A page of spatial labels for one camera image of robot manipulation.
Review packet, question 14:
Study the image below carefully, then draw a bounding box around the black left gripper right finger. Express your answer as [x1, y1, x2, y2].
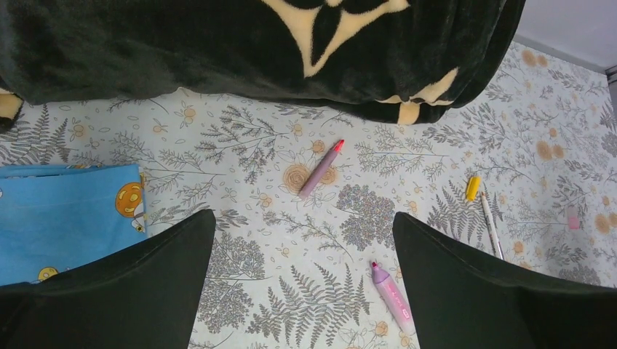
[392, 212, 616, 348]

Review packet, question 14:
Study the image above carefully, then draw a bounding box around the blue cartoon cloth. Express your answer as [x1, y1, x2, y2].
[1, 164, 148, 285]

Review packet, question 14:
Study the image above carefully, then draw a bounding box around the black floral plush blanket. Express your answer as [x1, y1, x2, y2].
[1, 1, 525, 132]

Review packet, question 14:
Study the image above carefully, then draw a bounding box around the pink highlighter pen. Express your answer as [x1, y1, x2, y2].
[371, 262, 415, 335]

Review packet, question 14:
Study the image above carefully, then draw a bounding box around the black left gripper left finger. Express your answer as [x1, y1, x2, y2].
[1, 209, 216, 348]

